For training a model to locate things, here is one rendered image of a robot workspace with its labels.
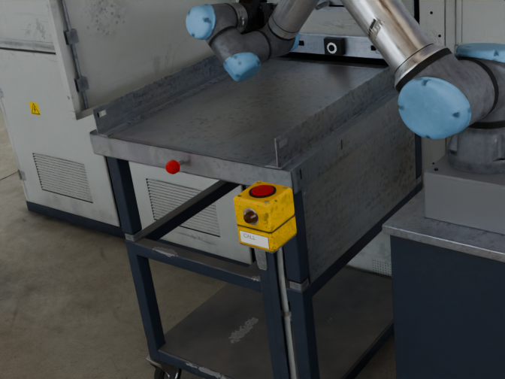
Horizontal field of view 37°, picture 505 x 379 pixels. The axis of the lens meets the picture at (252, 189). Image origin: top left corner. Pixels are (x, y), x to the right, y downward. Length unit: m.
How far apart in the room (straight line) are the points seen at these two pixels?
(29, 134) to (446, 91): 2.39
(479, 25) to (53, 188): 2.10
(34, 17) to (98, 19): 1.00
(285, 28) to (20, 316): 1.61
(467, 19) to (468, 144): 0.58
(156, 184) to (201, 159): 1.23
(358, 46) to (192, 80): 0.49
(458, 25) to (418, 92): 0.70
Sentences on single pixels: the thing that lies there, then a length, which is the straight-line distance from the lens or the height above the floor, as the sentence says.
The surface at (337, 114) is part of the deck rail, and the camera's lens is 1.74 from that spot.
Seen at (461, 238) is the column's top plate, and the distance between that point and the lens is 1.47.
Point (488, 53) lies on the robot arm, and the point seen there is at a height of 1.08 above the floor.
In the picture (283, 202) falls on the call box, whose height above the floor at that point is 0.88.
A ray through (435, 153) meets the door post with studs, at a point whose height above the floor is 0.61.
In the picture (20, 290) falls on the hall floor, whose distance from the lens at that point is 3.06.
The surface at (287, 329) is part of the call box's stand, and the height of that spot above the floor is 0.60.
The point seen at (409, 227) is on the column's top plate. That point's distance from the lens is 1.51.
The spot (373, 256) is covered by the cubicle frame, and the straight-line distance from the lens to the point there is 2.45.
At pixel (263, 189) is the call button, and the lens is 1.35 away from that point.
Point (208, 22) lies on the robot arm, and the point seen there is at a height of 1.12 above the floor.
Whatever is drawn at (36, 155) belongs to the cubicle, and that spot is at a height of 0.32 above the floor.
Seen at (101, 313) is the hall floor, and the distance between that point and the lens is 2.78.
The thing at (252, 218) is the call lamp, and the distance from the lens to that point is 1.33.
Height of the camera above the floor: 1.48
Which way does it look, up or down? 25 degrees down
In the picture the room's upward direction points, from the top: 7 degrees counter-clockwise
